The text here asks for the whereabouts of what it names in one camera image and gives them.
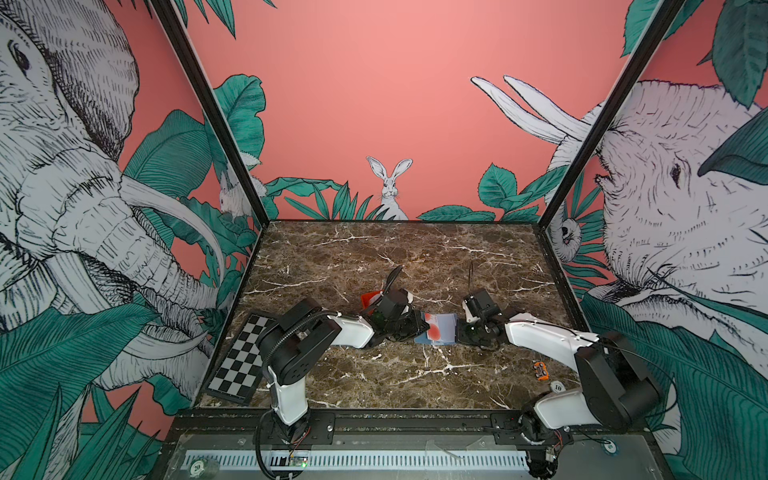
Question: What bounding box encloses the black corner frame post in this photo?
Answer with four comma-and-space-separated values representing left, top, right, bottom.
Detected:
538, 0, 687, 229
148, 0, 271, 229

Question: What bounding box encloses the blue card holder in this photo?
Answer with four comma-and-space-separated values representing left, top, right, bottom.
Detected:
413, 311, 459, 346

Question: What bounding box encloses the white slotted cable duct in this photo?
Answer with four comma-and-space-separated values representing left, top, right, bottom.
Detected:
179, 450, 528, 474

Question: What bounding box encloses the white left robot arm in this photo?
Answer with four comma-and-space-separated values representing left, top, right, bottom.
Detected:
256, 291, 430, 428

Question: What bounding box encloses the white round token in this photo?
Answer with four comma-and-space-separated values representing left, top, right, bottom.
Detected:
550, 381, 566, 393

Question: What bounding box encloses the orange toy car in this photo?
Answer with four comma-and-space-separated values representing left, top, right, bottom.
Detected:
533, 361, 550, 382

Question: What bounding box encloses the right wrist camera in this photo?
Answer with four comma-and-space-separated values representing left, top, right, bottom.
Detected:
462, 288, 501, 324

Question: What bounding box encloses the black white checkerboard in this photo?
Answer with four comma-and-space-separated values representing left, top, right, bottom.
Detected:
204, 311, 275, 405

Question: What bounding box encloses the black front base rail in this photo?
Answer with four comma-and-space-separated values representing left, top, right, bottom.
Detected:
173, 407, 601, 448

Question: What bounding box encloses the black right corner frame post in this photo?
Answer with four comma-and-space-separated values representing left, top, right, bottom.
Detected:
538, 0, 687, 229

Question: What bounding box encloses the black left corner frame post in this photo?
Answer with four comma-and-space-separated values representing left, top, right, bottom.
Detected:
148, 0, 271, 229

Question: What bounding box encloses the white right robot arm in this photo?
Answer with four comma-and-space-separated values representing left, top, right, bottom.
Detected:
456, 313, 662, 442

